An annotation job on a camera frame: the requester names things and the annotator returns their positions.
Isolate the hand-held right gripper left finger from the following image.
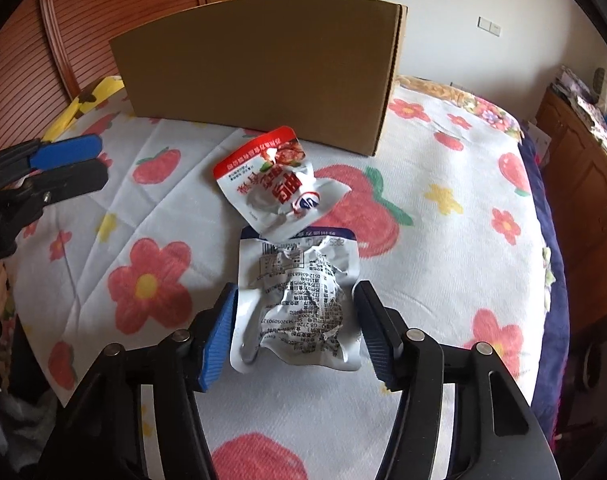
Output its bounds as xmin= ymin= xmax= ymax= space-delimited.
xmin=38 ymin=282 xmax=239 ymax=480

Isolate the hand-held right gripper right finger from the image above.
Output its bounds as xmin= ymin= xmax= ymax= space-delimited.
xmin=356 ymin=281 xmax=559 ymax=480

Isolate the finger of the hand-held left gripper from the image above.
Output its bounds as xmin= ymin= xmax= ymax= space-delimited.
xmin=0 ymin=135 xmax=102 ymax=186
xmin=3 ymin=161 xmax=109 ymax=226

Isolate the white blue-edged snack packet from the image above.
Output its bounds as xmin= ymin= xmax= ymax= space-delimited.
xmin=230 ymin=226 xmax=361 ymax=373

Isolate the brown cardboard box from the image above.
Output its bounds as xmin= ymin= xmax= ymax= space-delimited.
xmin=108 ymin=0 xmax=408 ymax=157

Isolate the yellow plush toy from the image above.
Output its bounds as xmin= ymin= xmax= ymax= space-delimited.
xmin=40 ymin=76 xmax=126 ymax=141

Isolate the white floral bedsheet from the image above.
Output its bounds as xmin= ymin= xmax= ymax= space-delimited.
xmin=3 ymin=76 xmax=551 ymax=480

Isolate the wooden slatted wardrobe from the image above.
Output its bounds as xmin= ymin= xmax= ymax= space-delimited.
xmin=0 ymin=0 xmax=236 ymax=143

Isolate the red white snack packet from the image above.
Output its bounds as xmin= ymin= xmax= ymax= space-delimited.
xmin=213 ymin=126 xmax=351 ymax=235

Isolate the dark blue blanket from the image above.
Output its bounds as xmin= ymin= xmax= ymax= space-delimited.
xmin=518 ymin=132 xmax=571 ymax=443

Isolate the wooden cabinet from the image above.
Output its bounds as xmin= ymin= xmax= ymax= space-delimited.
xmin=533 ymin=87 xmax=607 ymax=341

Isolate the white paper box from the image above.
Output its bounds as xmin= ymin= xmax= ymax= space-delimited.
xmin=526 ymin=120 xmax=553 ymax=167

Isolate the beige floral quilt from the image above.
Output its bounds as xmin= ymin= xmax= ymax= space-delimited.
xmin=396 ymin=74 xmax=527 ymax=143

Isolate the folded patterned cloth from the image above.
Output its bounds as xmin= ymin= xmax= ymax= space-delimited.
xmin=576 ymin=95 xmax=607 ymax=146

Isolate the stack of books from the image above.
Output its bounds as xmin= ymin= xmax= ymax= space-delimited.
xmin=553 ymin=65 xmax=591 ymax=101

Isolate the grey tower heater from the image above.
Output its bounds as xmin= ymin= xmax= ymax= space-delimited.
xmin=591 ymin=65 xmax=607 ymax=106

